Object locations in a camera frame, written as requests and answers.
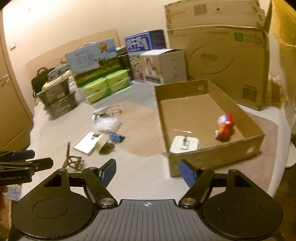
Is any white card box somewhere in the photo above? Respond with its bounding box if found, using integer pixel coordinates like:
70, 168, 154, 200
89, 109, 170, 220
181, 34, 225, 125
72, 132, 101, 156

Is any beige tape measure roll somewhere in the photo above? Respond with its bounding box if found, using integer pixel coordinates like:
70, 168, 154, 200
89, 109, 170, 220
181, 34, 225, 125
95, 133, 114, 155

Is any white power adapter plug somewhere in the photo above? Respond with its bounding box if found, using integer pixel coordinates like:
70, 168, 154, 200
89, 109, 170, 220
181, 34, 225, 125
169, 136, 201, 154

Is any blue binder clip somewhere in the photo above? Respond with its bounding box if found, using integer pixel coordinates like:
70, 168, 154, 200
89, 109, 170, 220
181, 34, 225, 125
107, 133, 125, 147

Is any clear floss pick box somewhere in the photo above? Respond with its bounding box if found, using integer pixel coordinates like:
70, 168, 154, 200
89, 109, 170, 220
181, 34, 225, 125
92, 116, 121, 133

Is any red Doraemon figurine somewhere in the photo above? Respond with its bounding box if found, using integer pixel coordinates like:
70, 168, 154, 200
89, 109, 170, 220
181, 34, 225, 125
215, 113, 234, 141

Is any white remote control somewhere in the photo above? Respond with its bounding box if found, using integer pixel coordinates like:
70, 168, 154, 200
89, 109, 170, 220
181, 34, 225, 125
92, 106, 109, 115

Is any chrome wire holder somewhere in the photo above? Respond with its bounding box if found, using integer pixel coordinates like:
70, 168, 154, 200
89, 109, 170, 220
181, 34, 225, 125
106, 105, 122, 116

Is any green white tape roll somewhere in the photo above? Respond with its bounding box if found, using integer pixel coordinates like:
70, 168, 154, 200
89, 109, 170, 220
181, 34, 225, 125
92, 114, 99, 121

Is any person left hand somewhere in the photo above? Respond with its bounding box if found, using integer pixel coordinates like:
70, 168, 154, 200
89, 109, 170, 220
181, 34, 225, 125
0, 186, 11, 238

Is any wooden door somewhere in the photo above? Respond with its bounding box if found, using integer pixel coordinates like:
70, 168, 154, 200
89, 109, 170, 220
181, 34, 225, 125
0, 32, 34, 152

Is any shallow cardboard tray box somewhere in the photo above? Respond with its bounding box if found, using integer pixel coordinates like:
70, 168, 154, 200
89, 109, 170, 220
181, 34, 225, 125
154, 79, 265, 177

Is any lower dark storage basket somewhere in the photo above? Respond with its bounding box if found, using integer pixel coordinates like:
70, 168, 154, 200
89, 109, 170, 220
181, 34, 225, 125
44, 91, 77, 120

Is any dark storage basket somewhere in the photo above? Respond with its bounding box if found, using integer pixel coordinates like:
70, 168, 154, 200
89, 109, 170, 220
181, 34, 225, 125
44, 91, 77, 120
37, 78, 70, 107

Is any upper dark storage basket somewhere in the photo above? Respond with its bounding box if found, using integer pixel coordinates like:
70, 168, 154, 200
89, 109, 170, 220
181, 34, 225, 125
37, 78, 70, 107

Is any black laptop bag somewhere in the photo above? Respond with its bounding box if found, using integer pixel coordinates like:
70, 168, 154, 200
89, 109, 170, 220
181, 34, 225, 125
31, 67, 55, 98

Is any green tissue pack bundle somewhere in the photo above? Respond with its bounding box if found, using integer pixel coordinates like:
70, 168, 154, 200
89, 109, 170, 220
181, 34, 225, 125
82, 70, 131, 104

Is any white fan stand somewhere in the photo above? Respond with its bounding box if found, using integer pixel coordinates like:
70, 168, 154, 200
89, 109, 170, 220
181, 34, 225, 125
284, 92, 296, 169

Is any green pasture milk box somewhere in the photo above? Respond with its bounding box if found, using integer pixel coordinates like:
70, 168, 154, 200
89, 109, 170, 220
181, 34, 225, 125
65, 38, 121, 87

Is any white humidifier product box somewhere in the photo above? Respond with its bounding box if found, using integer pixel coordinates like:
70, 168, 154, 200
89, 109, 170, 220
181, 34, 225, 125
140, 49, 187, 86

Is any large brown cardboard box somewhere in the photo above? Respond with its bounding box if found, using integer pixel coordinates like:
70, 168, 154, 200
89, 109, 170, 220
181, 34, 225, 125
165, 1, 273, 110

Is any blue milk carton box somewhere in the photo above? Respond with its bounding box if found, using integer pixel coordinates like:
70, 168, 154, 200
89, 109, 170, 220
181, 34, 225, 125
125, 29, 166, 83

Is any yellow plastic bag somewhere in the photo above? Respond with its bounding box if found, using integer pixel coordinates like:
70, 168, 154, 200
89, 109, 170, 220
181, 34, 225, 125
271, 1, 295, 49

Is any white wall switch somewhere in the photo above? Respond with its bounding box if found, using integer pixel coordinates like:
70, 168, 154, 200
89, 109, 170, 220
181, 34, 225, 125
10, 43, 16, 51

